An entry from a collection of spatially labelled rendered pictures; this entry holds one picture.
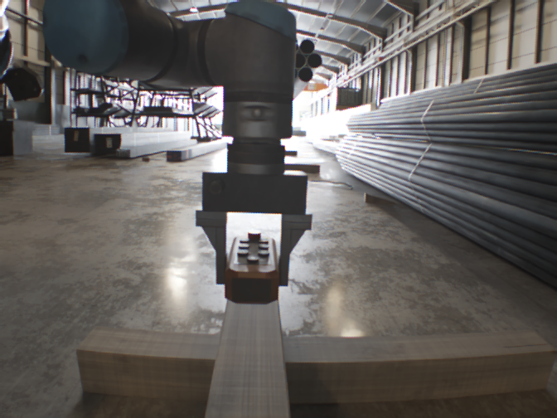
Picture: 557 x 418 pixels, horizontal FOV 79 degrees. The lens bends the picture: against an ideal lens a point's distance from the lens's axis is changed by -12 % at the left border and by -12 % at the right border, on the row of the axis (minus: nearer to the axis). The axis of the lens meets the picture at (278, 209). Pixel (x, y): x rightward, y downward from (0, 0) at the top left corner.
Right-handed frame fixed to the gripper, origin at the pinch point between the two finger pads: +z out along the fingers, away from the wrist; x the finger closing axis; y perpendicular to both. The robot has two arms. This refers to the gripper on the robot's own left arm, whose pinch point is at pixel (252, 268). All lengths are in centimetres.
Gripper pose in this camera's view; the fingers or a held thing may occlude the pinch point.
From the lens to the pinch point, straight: 52.0
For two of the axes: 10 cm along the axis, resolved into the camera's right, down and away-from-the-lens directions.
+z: -0.4, 9.8, 2.0
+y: 0.4, 2.0, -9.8
